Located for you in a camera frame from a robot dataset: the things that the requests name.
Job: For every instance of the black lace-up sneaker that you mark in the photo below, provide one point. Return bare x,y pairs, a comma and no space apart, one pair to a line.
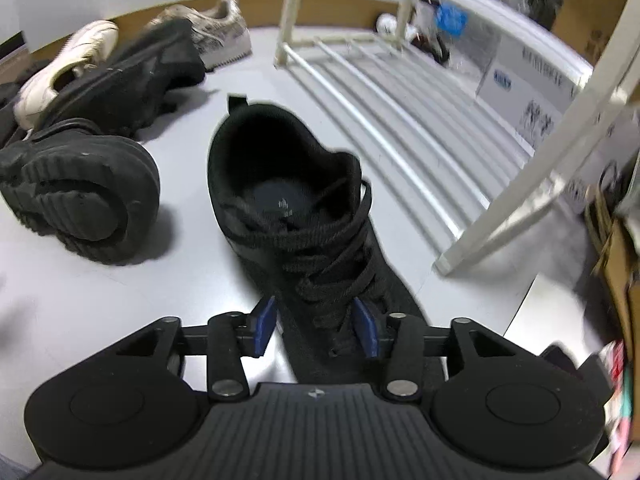
300,240
130,80

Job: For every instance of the black chunky foam clog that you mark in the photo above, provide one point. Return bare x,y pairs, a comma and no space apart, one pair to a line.
75,200

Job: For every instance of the white shoe rack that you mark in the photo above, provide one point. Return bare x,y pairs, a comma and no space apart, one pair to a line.
492,225

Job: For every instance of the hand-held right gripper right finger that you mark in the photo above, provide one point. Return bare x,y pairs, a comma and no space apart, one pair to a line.
365,327

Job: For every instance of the clear bottle with blue label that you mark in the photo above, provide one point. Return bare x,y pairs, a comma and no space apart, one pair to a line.
450,17

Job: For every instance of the colourful paper stack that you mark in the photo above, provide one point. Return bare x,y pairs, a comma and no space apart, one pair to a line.
622,385

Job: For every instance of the beige printed lace-up sneaker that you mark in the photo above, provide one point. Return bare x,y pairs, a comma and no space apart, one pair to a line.
65,62
220,30

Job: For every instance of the printed cardboard box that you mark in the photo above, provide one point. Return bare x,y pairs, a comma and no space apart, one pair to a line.
585,10

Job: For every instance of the small white container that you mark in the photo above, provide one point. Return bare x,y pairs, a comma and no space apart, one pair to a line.
387,22

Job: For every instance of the white box with blue label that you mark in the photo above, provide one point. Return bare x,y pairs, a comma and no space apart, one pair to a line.
525,75

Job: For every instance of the brown paper bag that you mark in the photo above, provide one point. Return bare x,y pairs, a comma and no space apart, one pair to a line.
620,270

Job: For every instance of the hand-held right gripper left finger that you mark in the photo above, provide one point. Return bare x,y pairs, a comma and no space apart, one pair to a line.
264,325

